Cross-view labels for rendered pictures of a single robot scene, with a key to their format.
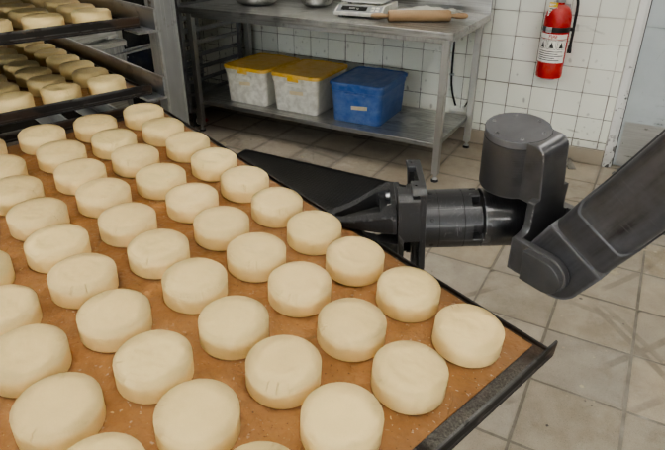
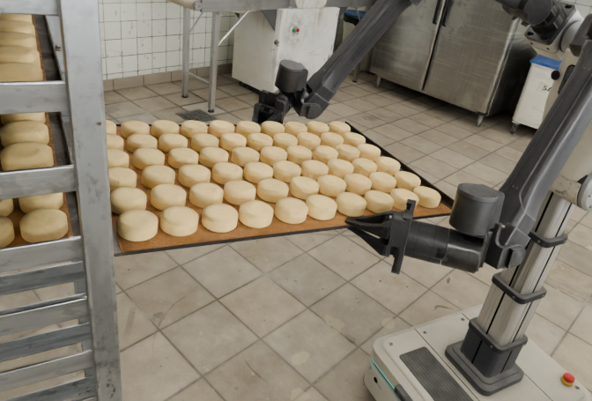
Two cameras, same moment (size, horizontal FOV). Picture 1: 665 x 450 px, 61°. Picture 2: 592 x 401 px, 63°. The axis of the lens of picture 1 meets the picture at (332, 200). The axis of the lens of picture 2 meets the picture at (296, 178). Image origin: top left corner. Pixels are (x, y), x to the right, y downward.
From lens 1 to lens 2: 0.97 m
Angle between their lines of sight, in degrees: 68
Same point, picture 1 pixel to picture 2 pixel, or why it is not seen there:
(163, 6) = not seen: hidden behind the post
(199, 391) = (358, 161)
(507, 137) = (297, 69)
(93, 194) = (219, 154)
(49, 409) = (361, 180)
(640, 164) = (339, 63)
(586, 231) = (326, 90)
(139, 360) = (343, 166)
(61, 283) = (295, 170)
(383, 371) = (356, 139)
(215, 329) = (332, 153)
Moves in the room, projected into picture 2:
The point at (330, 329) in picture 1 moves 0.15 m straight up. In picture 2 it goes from (336, 140) to (350, 70)
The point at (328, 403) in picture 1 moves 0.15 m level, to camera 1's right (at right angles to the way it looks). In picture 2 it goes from (366, 148) to (374, 124)
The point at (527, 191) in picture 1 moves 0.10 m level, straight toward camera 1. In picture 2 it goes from (300, 85) to (335, 98)
